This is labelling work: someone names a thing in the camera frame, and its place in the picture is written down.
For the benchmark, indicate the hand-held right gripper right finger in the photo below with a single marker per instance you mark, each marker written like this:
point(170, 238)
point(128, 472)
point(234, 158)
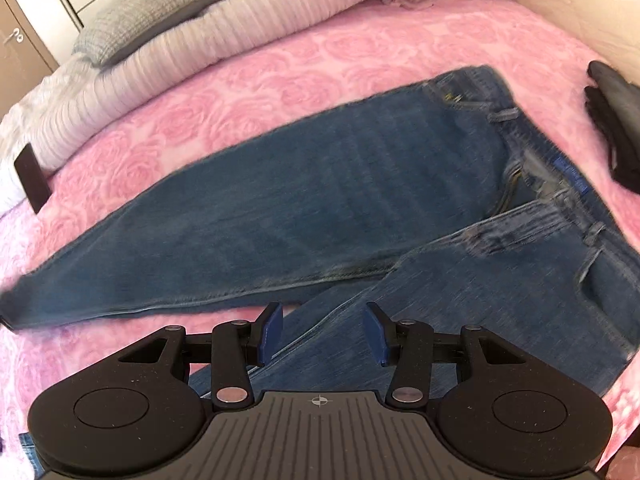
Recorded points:
point(376, 336)

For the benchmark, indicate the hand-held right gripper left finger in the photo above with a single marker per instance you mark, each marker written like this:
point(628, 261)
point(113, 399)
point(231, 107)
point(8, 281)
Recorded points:
point(273, 332)

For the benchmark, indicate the blue denim jeans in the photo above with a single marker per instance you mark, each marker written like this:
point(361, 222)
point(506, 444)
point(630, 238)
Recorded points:
point(325, 185)

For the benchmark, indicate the pink rose-pattern bedspread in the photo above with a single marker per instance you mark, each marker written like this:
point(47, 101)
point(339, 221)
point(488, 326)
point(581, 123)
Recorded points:
point(200, 110)

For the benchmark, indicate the black flat phone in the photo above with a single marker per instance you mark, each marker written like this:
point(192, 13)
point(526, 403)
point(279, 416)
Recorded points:
point(32, 177)

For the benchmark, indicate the black cloth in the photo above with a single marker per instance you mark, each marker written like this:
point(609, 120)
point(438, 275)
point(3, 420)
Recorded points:
point(615, 115)

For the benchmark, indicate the grey knitted pillow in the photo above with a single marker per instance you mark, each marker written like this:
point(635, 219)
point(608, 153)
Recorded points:
point(150, 15)

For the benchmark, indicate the brown door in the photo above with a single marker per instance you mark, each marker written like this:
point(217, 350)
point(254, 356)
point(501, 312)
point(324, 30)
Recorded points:
point(30, 50)

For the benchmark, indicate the beige padded headboard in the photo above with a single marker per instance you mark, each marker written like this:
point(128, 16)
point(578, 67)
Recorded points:
point(580, 5)

